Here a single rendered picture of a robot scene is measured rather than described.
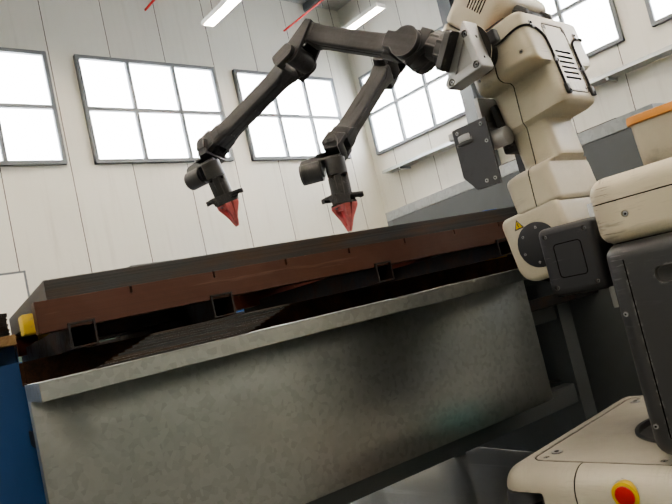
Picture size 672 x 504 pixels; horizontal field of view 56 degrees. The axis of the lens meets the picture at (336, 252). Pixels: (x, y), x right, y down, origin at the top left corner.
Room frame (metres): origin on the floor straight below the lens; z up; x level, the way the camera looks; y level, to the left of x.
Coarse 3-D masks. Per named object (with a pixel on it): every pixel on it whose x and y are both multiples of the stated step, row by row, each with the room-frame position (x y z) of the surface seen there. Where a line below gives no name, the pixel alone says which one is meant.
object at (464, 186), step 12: (648, 108) 1.80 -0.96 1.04; (612, 120) 1.90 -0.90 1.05; (624, 120) 1.87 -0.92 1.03; (588, 132) 1.97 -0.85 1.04; (600, 132) 1.94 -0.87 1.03; (612, 132) 1.90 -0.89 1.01; (504, 168) 2.27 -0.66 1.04; (516, 168) 2.22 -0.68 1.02; (444, 192) 2.54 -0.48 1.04; (456, 192) 2.48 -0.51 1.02; (408, 204) 2.73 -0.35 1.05; (420, 204) 2.67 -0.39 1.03; (396, 216) 2.81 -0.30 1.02
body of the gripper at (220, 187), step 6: (210, 180) 1.84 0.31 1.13; (216, 180) 1.83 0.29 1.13; (222, 180) 1.84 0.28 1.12; (210, 186) 1.85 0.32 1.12; (216, 186) 1.83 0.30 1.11; (222, 186) 1.84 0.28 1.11; (228, 186) 1.85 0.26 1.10; (216, 192) 1.84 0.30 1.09; (222, 192) 1.84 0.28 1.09; (228, 192) 1.84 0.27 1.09; (234, 192) 1.86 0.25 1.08; (240, 192) 1.87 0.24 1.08; (216, 198) 1.82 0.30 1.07; (210, 204) 1.86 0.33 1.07
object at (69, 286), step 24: (456, 216) 1.85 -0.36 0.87; (480, 216) 1.90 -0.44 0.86; (504, 216) 1.95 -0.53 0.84; (312, 240) 1.58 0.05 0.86; (336, 240) 1.61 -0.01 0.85; (360, 240) 1.65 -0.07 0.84; (384, 240) 1.70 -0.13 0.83; (168, 264) 1.37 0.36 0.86; (192, 264) 1.40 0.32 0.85; (216, 264) 1.43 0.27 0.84; (240, 264) 1.46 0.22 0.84; (48, 288) 1.24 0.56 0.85; (72, 288) 1.26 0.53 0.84; (96, 288) 1.29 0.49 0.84; (24, 312) 1.54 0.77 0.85
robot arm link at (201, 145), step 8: (200, 144) 1.83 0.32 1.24; (200, 152) 1.84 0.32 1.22; (208, 152) 1.83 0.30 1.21; (200, 160) 1.86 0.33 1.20; (224, 160) 1.88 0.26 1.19; (192, 168) 1.89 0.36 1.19; (184, 176) 1.89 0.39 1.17; (192, 176) 1.86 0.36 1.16; (192, 184) 1.88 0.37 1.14; (200, 184) 1.87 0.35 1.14
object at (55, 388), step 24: (456, 288) 1.48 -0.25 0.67; (480, 288) 1.52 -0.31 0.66; (336, 312) 1.30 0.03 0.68; (360, 312) 1.33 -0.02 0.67; (384, 312) 1.36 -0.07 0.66; (240, 336) 1.18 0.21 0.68; (264, 336) 1.21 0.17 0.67; (288, 336) 1.23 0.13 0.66; (144, 360) 1.08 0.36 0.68; (168, 360) 1.11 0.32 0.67; (192, 360) 1.13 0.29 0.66; (48, 384) 1.00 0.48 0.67; (72, 384) 1.02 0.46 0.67; (96, 384) 1.04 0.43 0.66
